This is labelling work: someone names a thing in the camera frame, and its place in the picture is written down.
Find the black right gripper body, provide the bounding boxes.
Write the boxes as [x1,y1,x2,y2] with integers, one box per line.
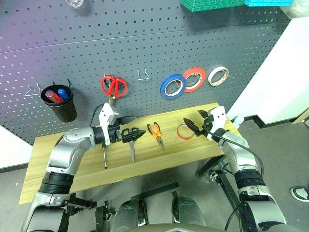
[196,115,214,137]

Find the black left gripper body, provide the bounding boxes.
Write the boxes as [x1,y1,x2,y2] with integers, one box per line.
[108,116,136,145]

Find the clear red tape roll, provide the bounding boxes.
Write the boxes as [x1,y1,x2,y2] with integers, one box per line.
[176,123,195,140]

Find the blue black scissors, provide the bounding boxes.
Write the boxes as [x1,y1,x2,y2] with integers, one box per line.
[122,128,138,164]

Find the orange black screwdriver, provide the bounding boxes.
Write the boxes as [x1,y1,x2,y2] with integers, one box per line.
[102,142,109,169]

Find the orange black pliers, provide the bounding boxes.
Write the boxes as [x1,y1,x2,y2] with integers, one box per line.
[147,122,166,150]

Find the black metal stand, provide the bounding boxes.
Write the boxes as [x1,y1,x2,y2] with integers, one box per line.
[196,156,242,218]

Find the blue tape roll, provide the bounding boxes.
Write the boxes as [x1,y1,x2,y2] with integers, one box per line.
[160,73,188,100]

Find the solid red tape roll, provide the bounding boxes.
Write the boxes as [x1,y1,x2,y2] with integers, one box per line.
[183,67,207,93]

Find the white tape roll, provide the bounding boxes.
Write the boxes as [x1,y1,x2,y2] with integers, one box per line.
[208,65,229,87]

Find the black plastic cup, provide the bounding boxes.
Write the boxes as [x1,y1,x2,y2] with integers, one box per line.
[40,84,78,123]

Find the black metal crossbar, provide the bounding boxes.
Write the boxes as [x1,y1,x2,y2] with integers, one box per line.
[131,182,179,201]

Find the grey rounded robot leg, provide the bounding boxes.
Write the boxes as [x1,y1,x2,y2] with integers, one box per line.
[110,193,148,232]
[172,195,208,232]

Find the dark rounded robot torso edge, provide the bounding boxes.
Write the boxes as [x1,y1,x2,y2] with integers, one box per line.
[106,223,218,232]

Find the dark grey perforated pegboard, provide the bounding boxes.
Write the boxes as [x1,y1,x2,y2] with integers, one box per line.
[0,0,294,145]

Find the green brick pattern box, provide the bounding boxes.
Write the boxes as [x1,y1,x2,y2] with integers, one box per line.
[180,0,246,12]

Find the black white sneaker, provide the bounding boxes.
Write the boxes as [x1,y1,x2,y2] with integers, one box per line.
[289,186,309,203]

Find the cyan box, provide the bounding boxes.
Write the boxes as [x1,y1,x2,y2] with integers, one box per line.
[243,0,294,7]

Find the silver round metal cap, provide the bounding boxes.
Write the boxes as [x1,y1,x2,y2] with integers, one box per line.
[64,0,85,8]

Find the pale plastic bag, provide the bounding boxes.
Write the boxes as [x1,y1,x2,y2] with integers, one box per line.
[280,0,309,19]

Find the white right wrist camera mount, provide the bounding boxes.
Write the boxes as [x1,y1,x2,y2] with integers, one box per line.
[206,107,227,141]

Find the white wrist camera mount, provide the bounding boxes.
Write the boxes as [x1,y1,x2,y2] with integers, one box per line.
[206,107,227,141]
[98,102,119,146]

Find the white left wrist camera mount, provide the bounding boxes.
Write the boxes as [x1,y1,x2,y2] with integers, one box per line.
[98,102,119,146]

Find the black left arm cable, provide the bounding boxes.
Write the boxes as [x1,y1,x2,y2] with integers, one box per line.
[89,104,105,128]

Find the red handled scissors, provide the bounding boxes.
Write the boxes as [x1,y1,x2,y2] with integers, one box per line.
[100,75,128,108]

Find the blue handled screwdriver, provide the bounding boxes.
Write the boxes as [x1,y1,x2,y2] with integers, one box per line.
[57,88,70,100]

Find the red handled screwdriver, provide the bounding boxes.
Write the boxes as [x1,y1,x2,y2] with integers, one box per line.
[45,90,64,103]

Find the black metal bracket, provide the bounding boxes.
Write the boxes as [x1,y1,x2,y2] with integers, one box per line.
[69,196,97,210]

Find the black metal post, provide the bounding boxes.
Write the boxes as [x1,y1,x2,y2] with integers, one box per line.
[95,202,109,232]

